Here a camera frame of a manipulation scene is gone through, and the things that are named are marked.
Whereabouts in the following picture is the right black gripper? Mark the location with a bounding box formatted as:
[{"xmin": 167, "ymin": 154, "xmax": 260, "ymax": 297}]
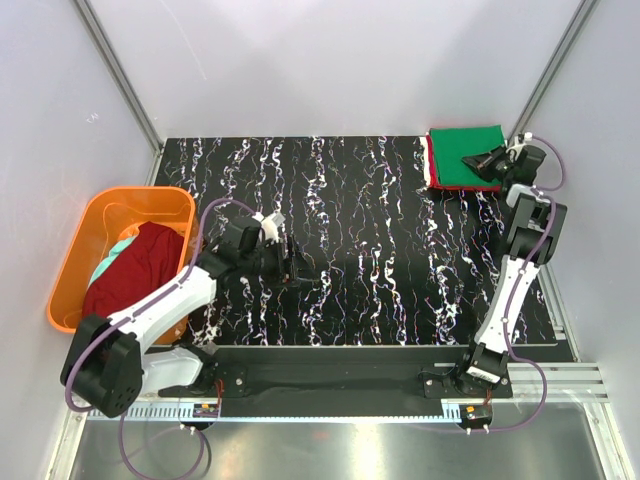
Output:
[{"xmin": 460, "ymin": 145, "xmax": 514, "ymax": 183}]

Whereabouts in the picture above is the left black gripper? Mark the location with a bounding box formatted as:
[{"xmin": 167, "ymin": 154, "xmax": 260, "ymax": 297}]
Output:
[{"xmin": 240, "ymin": 235, "xmax": 318, "ymax": 289}]

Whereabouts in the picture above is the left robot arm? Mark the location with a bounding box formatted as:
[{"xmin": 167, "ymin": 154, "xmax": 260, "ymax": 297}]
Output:
[{"xmin": 60, "ymin": 213, "xmax": 320, "ymax": 418}]

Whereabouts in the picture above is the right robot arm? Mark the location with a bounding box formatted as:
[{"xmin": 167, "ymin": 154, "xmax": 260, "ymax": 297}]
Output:
[{"xmin": 451, "ymin": 133, "xmax": 568, "ymax": 397}]

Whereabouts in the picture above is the folded red t shirt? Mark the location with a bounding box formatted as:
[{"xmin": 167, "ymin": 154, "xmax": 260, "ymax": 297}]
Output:
[{"xmin": 425, "ymin": 128, "xmax": 503, "ymax": 194}]

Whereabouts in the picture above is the black marbled table mat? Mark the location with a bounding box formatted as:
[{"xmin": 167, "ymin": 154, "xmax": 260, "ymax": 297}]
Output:
[{"xmin": 155, "ymin": 136, "xmax": 509, "ymax": 347}]

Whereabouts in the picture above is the dark red t shirt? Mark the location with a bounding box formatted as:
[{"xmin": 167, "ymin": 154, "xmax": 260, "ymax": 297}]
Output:
[{"xmin": 81, "ymin": 222, "xmax": 184, "ymax": 318}]

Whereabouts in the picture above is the mint green t shirt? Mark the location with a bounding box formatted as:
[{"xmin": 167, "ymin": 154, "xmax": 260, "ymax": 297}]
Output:
[{"xmin": 88, "ymin": 235, "xmax": 136, "ymax": 286}]

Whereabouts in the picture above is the orange plastic bin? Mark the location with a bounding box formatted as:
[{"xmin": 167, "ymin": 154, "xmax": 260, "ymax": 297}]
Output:
[{"xmin": 46, "ymin": 186, "xmax": 199, "ymax": 334}]

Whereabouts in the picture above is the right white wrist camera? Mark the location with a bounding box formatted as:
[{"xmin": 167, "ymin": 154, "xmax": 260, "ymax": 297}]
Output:
[{"xmin": 506, "ymin": 132, "xmax": 533, "ymax": 161}]

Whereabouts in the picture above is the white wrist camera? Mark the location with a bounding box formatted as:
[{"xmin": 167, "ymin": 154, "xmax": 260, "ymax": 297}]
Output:
[
  {"xmin": 506, "ymin": 132, "xmax": 533, "ymax": 161},
  {"xmin": 252, "ymin": 212, "xmax": 285, "ymax": 243}
]

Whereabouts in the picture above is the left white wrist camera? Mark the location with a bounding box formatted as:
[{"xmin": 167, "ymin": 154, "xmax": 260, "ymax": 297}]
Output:
[{"xmin": 252, "ymin": 212, "xmax": 285, "ymax": 243}]

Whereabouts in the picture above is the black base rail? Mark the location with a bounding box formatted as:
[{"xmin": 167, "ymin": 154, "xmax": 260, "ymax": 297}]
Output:
[{"xmin": 157, "ymin": 344, "xmax": 514, "ymax": 419}]

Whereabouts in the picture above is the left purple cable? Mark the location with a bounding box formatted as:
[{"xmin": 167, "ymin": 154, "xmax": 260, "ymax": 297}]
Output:
[{"xmin": 61, "ymin": 197, "xmax": 263, "ymax": 477}]

